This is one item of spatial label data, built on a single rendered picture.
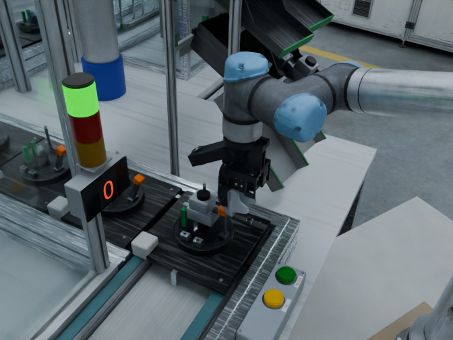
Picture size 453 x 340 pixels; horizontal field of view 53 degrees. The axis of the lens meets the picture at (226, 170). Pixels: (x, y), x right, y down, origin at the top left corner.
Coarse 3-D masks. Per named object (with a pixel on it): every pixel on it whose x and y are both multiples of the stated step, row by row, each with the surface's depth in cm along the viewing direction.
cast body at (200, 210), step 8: (200, 192) 101; (208, 192) 101; (192, 200) 100; (200, 200) 100; (208, 200) 100; (192, 208) 101; (200, 208) 100; (208, 208) 100; (192, 216) 103; (200, 216) 102; (208, 216) 100; (216, 216) 103; (208, 224) 102
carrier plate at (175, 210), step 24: (192, 192) 120; (168, 216) 112; (240, 216) 113; (168, 240) 106; (240, 240) 107; (168, 264) 100; (192, 264) 100; (216, 264) 100; (240, 264) 101; (216, 288) 96
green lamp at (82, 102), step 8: (64, 88) 71; (80, 88) 70; (88, 88) 71; (72, 96) 71; (80, 96) 71; (88, 96) 72; (96, 96) 74; (72, 104) 72; (80, 104) 72; (88, 104) 72; (96, 104) 74; (72, 112) 73; (80, 112) 72; (88, 112) 73
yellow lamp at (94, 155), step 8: (80, 144) 76; (88, 144) 76; (96, 144) 77; (80, 152) 77; (88, 152) 77; (96, 152) 78; (104, 152) 80; (80, 160) 78; (88, 160) 78; (96, 160) 79; (104, 160) 80
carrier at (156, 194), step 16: (144, 176) 125; (128, 192) 116; (144, 192) 119; (160, 192) 119; (176, 192) 120; (112, 208) 111; (128, 208) 111; (144, 208) 114; (160, 208) 114; (112, 224) 110; (128, 224) 110; (144, 224) 110; (112, 240) 106; (128, 240) 105
